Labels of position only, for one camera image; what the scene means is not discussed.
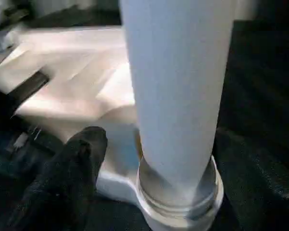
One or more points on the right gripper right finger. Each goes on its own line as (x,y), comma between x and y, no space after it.
(262,192)

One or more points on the black work mat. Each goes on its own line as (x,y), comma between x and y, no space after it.
(259,84)

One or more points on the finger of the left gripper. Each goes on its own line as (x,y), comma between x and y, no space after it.
(31,84)

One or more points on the white plastic table leg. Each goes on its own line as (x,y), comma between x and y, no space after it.
(242,9)
(178,84)

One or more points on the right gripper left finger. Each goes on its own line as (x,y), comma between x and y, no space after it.
(62,187)

